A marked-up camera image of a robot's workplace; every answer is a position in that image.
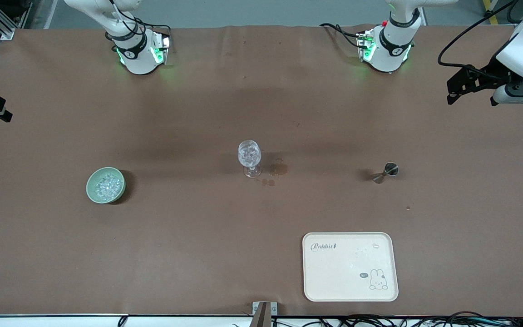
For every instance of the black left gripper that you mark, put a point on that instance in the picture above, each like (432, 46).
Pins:
(493, 72)

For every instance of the steel double jigger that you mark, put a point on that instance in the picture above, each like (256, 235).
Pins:
(391, 169)

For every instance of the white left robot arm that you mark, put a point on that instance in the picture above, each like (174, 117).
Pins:
(391, 56)

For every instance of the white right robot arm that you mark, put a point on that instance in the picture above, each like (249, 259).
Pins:
(136, 61)

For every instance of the clear ice cube pile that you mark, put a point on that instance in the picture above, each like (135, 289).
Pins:
(108, 185)

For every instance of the clear wine glass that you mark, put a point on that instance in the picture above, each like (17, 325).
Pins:
(249, 154)

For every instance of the green ceramic bowl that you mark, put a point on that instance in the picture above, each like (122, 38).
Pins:
(91, 190)

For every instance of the cream rabbit print tray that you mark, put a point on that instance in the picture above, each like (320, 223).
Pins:
(343, 272)

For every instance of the brown table cover sheet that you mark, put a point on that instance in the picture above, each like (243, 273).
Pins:
(198, 250)

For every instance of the grey metal camera bracket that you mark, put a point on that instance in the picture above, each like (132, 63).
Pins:
(265, 313)

